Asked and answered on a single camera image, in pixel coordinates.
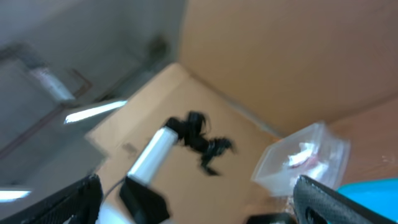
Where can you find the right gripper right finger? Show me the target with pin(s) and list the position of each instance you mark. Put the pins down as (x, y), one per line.
(317, 203)

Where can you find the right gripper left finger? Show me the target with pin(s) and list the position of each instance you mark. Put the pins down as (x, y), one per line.
(78, 203)

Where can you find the white napkin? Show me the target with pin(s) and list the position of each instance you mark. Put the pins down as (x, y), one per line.
(307, 160)

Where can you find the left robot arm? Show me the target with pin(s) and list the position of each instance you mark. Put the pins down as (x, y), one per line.
(132, 199)

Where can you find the clear plastic waste bin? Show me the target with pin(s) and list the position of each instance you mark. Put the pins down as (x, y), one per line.
(271, 174)

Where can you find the black rectangular tray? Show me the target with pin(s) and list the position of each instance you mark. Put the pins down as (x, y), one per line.
(271, 218)

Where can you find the teal plastic serving tray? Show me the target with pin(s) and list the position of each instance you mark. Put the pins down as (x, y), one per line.
(380, 196)

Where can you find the cardboard box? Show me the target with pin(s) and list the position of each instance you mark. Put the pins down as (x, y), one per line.
(262, 70)

